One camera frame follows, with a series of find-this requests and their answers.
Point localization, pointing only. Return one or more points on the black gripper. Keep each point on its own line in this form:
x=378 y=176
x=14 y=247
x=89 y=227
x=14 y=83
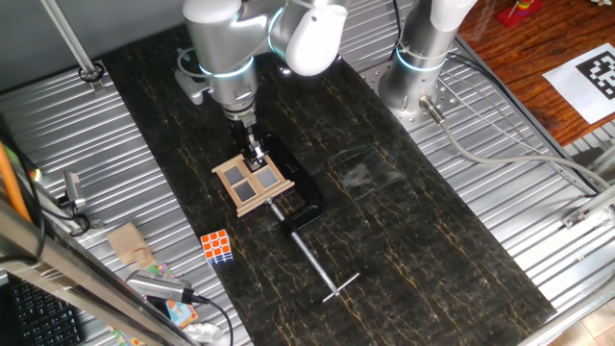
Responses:
x=241 y=134

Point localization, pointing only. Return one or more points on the small wooden sliding window model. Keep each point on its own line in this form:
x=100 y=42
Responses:
x=252 y=192

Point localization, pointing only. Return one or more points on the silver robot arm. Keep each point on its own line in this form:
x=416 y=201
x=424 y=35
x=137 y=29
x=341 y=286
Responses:
x=218 y=38

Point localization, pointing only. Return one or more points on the black C-clamp with steel screw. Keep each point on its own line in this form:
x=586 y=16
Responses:
x=307 y=192

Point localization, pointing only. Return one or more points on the orange and white Rubik's cube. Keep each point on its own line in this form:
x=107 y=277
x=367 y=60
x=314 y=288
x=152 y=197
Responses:
x=216 y=245

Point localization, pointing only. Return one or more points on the black marble pattern mat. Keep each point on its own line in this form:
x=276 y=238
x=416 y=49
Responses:
x=384 y=216

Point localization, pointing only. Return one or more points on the small wooden house block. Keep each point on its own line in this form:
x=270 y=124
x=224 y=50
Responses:
x=126 y=242

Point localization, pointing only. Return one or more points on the colourful picture cards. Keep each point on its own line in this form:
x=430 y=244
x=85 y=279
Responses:
x=181 y=313

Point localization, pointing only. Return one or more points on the crumpled white wrapper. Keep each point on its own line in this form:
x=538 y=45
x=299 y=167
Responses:
x=204 y=332

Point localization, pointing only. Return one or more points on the slanted metal pole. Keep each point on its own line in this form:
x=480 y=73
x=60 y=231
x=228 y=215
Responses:
x=72 y=43

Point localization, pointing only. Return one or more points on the orange pole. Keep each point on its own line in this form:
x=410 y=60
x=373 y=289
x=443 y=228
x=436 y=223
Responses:
x=10 y=182

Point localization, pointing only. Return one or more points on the black keyboard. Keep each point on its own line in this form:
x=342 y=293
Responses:
x=43 y=319

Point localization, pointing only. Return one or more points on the brown wooden table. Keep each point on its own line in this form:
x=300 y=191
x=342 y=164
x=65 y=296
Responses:
x=519 y=57

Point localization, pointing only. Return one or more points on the white paper with black marker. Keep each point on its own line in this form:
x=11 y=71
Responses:
x=572 y=81

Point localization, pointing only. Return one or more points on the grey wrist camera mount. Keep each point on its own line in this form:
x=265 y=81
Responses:
x=192 y=89

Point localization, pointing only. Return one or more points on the silver depth camera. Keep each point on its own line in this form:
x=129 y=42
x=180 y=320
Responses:
x=158 y=286

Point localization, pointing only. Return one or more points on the small grey mounted camera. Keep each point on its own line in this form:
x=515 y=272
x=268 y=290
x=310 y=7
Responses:
x=73 y=187

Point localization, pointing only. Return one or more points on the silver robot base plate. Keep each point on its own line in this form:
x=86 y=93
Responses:
x=444 y=103

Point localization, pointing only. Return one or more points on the steel frame beam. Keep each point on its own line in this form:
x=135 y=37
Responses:
x=72 y=276

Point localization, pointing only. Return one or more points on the aluminium corner bracket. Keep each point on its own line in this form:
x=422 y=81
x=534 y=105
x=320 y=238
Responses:
x=588 y=211

